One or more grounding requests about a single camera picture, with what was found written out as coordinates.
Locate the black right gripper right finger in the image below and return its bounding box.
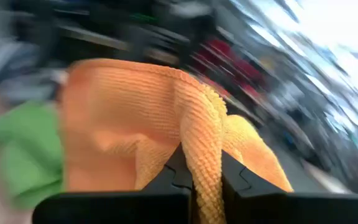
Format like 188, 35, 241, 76
221, 149, 358, 224

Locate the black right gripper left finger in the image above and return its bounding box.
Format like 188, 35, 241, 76
32, 142, 195, 224

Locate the orange microfiber towel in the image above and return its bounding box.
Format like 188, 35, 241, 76
57, 58, 295, 224

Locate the green microfiber towel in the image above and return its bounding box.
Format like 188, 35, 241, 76
0, 101, 65, 211

